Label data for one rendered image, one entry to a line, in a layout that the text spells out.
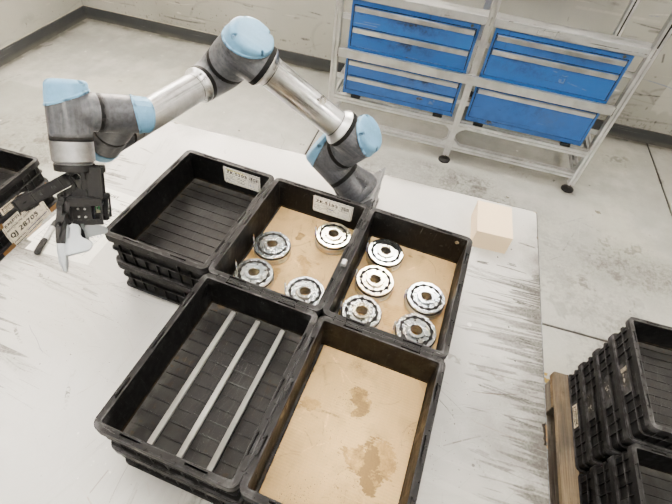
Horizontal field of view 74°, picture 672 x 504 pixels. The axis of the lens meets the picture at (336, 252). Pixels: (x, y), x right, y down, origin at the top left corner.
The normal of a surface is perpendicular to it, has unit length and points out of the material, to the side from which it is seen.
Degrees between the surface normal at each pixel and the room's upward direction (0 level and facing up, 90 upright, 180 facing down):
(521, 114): 90
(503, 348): 0
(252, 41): 34
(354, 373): 0
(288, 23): 90
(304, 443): 0
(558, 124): 90
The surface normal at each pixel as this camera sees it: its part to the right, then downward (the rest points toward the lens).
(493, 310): 0.09, -0.66
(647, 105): -0.27, 0.71
